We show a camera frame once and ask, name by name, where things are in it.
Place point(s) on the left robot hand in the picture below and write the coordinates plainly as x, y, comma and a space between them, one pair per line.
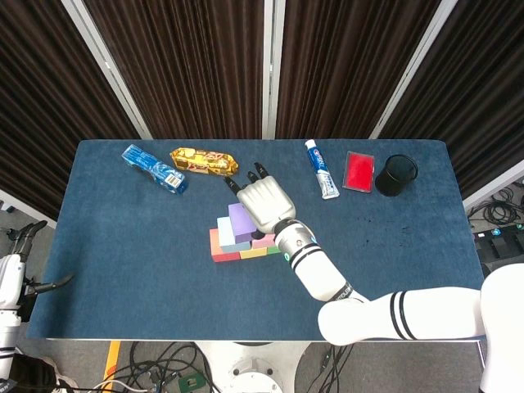
10, 282

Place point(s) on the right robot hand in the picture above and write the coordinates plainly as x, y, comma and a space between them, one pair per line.
266, 202

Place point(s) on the purple cube block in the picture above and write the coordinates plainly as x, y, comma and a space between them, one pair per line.
241, 221

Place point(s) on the pink cube block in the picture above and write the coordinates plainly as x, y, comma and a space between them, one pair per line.
264, 242

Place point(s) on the green cube block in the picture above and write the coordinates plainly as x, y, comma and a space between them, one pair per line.
274, 249

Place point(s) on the light blue cube block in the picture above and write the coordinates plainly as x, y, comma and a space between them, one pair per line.
227, 237

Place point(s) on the yellow cube block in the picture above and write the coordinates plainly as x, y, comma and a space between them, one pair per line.
254, 254

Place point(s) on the orange red cube block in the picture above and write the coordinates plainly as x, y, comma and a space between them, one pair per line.
217, 251

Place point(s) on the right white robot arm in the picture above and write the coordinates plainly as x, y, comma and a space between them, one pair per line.
368, 311

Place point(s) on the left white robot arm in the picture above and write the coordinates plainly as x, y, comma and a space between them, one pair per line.
6, 335

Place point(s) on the black caster wheel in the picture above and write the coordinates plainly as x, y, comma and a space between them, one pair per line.
11, 234

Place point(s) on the white blue toothpaste tube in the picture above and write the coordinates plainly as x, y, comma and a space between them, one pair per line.
321, 168

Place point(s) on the gold cookie package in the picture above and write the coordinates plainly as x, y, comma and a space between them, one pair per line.
204, 161

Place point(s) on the red ink pad case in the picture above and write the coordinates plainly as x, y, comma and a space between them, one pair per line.
359, 171

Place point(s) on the white black sneaker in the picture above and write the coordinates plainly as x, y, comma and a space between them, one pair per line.
61, 382

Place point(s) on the blue cookie package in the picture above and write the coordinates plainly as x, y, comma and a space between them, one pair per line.
153, 168

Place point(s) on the yellow floor tape strip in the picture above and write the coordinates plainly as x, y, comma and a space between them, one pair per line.
112, 356

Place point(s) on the black mesh pen cup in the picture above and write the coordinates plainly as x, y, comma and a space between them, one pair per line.
395, 176

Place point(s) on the blue felt table cover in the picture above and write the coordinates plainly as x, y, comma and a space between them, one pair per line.
163, 303

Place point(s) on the brown fabric partition panel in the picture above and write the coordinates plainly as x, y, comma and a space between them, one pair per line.
483, 82
41, 102
348, 61
184, 61

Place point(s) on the green box on floor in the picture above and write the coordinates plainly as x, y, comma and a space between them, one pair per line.
190, 382

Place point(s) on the black device with teal lights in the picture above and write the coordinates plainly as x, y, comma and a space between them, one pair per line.
497, 245

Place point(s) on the white partition frame rail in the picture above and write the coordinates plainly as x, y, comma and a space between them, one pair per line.
491, 186
24, 208

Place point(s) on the white partition frame post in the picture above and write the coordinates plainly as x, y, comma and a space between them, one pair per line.
273, 61
108, 67
410, 67

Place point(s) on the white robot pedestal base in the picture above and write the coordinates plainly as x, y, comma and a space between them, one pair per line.
254, 368

